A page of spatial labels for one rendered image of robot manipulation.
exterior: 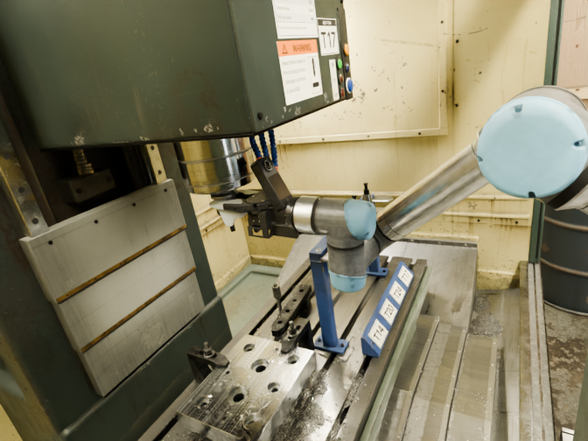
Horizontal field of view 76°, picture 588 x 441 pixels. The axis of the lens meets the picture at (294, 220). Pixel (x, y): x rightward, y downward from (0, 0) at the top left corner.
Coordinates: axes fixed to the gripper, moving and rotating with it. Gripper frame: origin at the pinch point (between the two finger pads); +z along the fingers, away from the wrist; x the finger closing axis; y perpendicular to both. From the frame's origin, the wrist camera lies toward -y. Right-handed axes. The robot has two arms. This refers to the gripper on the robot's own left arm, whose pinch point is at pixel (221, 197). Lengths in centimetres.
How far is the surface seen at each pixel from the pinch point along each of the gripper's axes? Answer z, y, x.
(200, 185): -2.2, -5.7, -7.9
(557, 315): -96, 140, 179
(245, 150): -8.3, -10.8, 0.7
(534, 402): -69, 61, 25
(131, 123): 7.7, -19.1, -12.4
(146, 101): 2.1, -22.9, -12.4
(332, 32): -20.2, -31.3, 22.6
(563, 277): -97, 116, 186
